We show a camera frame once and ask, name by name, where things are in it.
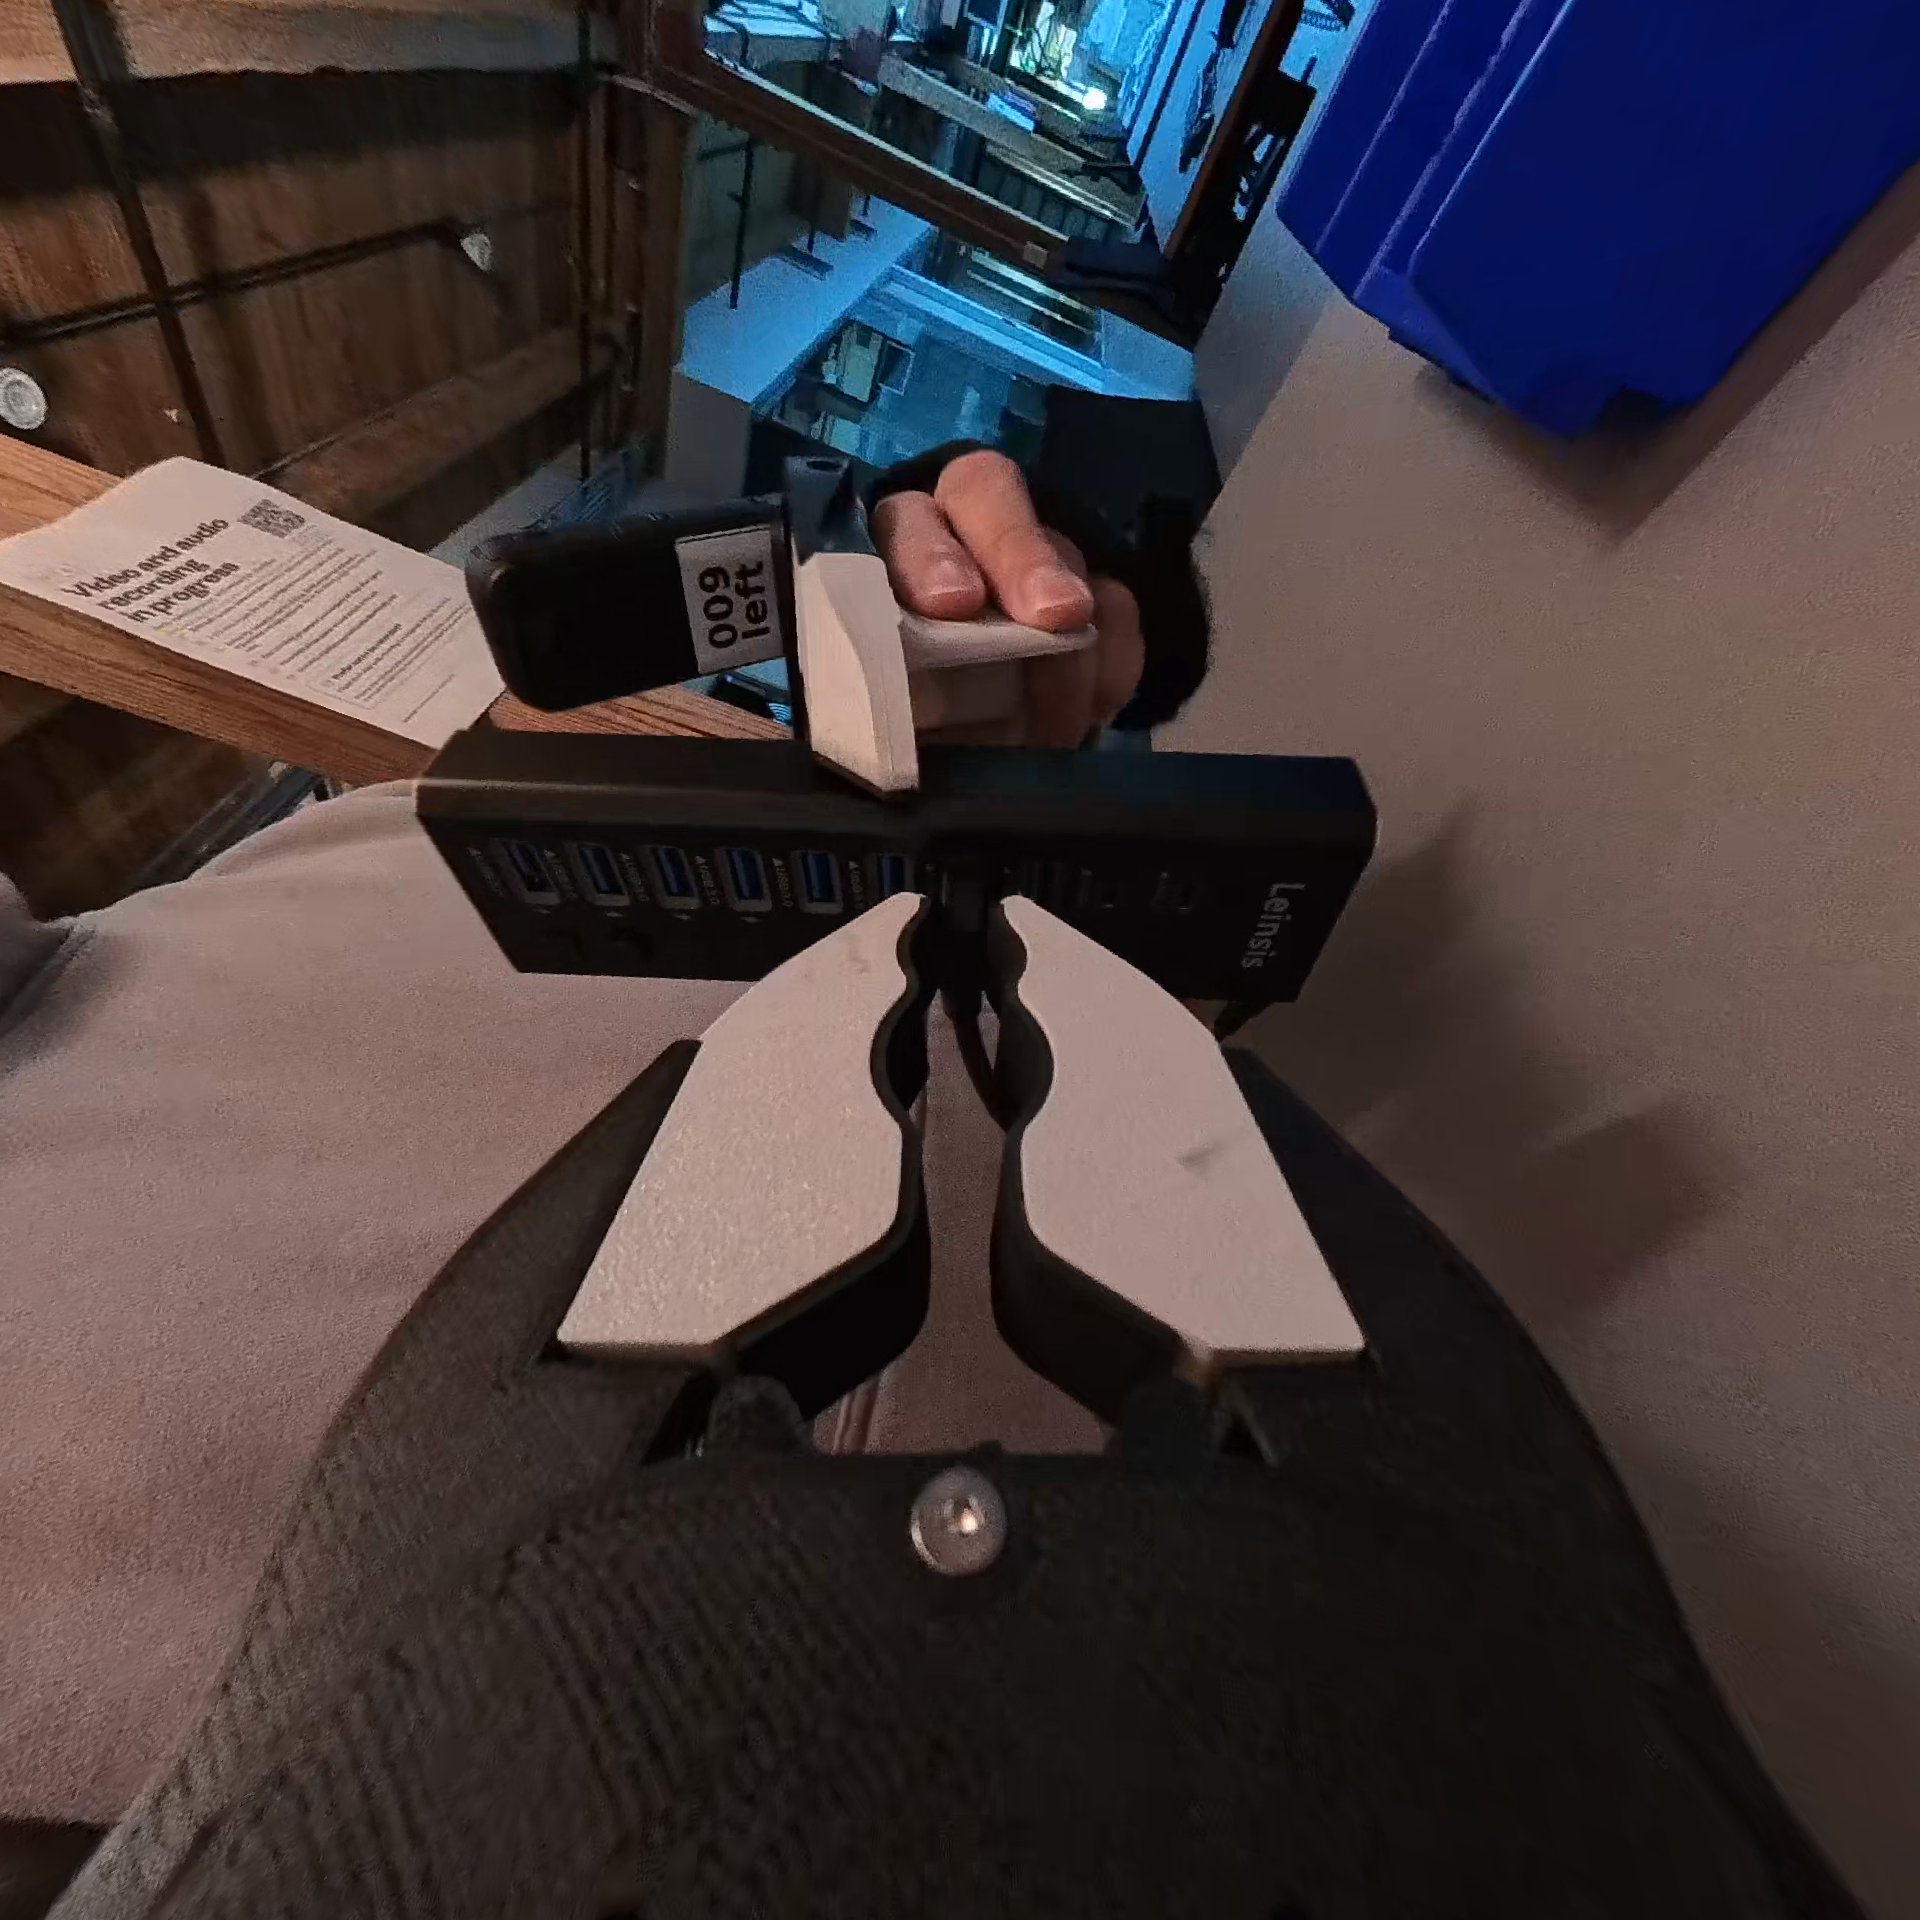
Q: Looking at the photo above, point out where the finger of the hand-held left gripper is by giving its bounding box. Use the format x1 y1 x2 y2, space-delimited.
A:
787 546 923 799

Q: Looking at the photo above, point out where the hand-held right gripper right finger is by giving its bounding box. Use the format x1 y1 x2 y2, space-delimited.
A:
989 894 1372 1378

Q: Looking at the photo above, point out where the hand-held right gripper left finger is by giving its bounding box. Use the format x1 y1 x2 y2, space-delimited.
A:
556 891 933 1368

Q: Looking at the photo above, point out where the black USB hub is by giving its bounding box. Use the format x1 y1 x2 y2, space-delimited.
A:
417 728 1379 1004

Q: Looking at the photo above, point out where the blue plastic bin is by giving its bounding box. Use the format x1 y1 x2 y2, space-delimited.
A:
1276 0 1531 302
1402 0 1920 442

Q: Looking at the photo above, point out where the person's left hand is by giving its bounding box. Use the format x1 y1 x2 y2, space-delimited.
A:
874 448 1101 635

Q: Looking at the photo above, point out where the wooden table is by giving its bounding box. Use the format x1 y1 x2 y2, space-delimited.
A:
0 0 799 790

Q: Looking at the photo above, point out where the white paper sign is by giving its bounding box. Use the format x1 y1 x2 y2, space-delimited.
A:
0 457 513 747

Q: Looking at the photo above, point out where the person in beige hoodie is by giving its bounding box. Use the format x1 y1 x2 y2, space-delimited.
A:
0 777 962 1841

